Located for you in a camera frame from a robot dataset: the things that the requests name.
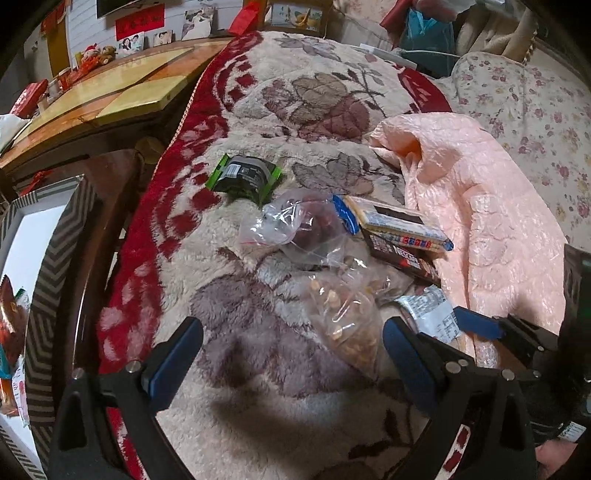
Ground wooden glass-top coffee table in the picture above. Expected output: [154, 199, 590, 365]
[1, 38, 229, 176]

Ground red snack bag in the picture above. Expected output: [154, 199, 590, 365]
[1, 276, 28, 378]

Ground framed picture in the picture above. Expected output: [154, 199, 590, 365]
[263, 1, 324, 34]

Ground teal plastic bag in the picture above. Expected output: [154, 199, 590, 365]
[400, 8, 458, 60]

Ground green black snack packet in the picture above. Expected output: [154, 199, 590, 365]
[205, 154, 283, 207]

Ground small floral sofa cover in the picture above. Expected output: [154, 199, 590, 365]
[435, 52, 591, 251]

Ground clear bag of mixed nuts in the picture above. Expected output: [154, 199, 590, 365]
[305, 271, 382, 380]

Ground pink quilted blanket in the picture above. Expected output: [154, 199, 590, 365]
[368, 112, 569, 370]

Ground floral red white fleece blanket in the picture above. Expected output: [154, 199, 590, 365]
[97, 32, 449, 479]

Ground chevron patterned storage box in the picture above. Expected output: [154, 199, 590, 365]
[1, 174, 97, 479]

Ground plush toy figures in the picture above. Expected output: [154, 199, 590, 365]
[77, 44, 116, 69]

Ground red gift box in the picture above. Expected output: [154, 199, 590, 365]
[10, 79, 48, 119]

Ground right hand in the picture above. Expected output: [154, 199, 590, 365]
[535, 439, 579, 479]

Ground strawberry rice cake packet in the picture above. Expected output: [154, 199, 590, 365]
[12, 355, 30, 427]

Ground white packet back side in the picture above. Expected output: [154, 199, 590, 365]
[396, 285, 461, 344]

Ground dark Nescafe box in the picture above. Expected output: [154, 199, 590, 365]
[361, 229, 441, 287]

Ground clear bag of red dates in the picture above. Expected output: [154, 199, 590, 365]
[238, 188, 348, 266]

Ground cream wafer biscuit pack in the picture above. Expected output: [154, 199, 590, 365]
[332, 195, 454, 252]

